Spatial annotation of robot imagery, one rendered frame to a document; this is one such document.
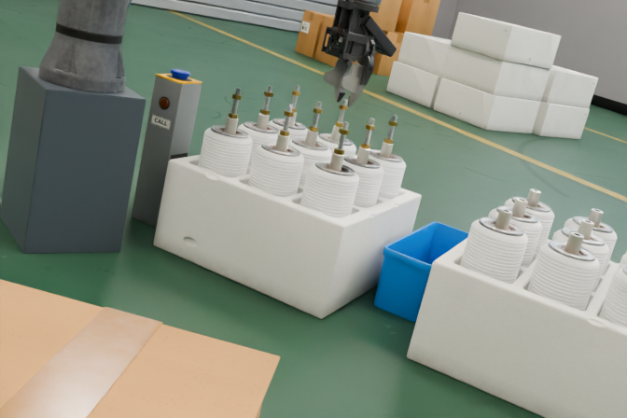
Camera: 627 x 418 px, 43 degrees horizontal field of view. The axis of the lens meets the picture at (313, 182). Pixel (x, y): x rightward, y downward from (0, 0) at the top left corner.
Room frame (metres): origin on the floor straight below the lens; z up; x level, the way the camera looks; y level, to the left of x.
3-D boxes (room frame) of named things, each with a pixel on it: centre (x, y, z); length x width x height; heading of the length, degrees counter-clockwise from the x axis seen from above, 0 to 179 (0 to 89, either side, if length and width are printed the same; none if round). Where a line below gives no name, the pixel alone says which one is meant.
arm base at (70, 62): (1.43, 0.45, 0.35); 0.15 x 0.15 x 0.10
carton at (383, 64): (5.67, -0.26, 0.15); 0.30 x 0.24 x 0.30; 38
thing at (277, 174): (1.47, 0.07, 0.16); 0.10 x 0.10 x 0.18
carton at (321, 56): (5.47, 0.00, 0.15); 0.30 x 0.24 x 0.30; 36
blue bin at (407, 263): (1.55, -0.27, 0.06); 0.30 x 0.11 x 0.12; 155
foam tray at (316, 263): (1.58, 0.02, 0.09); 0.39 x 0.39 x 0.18; 65
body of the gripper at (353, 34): (1.67, -0.01, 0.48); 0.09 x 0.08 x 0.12; 132
